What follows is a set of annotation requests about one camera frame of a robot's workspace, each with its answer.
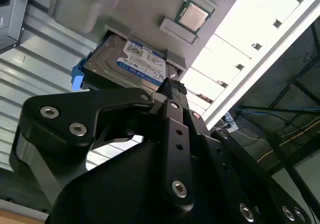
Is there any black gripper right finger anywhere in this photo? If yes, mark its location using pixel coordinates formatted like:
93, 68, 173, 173
172, 81, 319, 224

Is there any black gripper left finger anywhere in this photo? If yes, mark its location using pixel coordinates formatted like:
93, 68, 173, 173
9, 77, 197, 211

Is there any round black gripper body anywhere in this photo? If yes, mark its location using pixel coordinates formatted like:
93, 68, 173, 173
47, 141, 238, 224

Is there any hard disk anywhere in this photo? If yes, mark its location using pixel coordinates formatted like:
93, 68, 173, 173
71, 35, 171, 92

